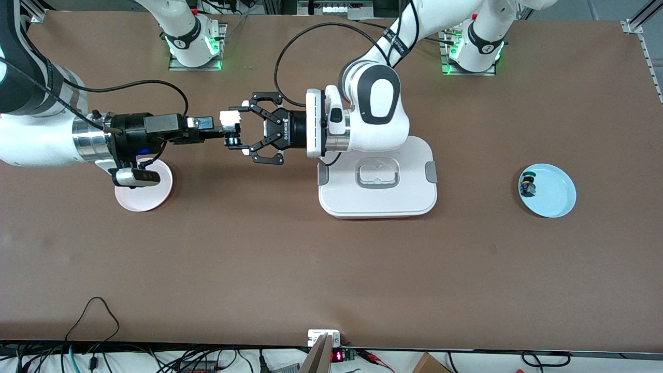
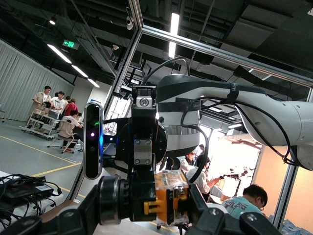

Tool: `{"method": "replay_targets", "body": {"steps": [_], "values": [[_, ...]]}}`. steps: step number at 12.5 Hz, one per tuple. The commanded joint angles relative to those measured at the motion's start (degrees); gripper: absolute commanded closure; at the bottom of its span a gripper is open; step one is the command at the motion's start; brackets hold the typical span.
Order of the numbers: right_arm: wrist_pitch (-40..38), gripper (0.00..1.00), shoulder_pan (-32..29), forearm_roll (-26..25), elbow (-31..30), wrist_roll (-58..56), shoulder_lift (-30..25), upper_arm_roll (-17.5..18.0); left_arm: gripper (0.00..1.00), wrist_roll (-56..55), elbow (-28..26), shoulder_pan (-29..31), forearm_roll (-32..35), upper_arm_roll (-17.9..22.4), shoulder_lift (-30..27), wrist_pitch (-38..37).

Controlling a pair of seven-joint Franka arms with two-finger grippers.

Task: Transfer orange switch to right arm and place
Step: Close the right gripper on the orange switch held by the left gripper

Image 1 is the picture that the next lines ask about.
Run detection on orange push-button switch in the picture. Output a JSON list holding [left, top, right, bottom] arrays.
[[220, 110, 243, 149]]

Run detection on pink round plate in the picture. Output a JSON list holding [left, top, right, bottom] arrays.
[[114, 157, 174, 212]]

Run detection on white lidded container grey latches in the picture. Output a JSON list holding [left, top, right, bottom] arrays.
[[317, 136, 438, 219]]

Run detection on device with white labels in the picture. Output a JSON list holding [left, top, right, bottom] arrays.
[[297, 0, 374, 16]]

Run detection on grey angled bar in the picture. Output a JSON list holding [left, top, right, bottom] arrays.
[[298, 333, 335, 373]]

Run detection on red clip lead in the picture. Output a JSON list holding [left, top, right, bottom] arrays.
[[357, 350, 395, 372]]

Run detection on light blue round plate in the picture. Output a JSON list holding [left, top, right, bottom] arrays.
[[518, 163, 577, 219]]

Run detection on brown cardboard box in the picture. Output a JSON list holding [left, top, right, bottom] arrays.
[[412, 352, 452, 373]]

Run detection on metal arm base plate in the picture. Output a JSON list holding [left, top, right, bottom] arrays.
[[440, 26, 497, 77], [168, 22, 228, 72]]

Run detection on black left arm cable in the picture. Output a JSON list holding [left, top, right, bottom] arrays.
[[273, 0, 423, 167]]

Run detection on black cable on table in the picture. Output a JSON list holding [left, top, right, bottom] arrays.
[[355, 16, 459, 46]]

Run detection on aluminium frame profile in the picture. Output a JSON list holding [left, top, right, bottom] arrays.
[[621, 0, 663, 104], [21, 0, 57, 24]]

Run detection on black looped cable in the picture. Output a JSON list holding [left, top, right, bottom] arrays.
[[65, 297, 120, 353]]

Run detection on white bracket block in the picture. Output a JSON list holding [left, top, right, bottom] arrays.
[[308, 329, 341, 348]]

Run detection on black cable loop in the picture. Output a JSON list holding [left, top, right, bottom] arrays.
[[521, 351, 571, 369]]

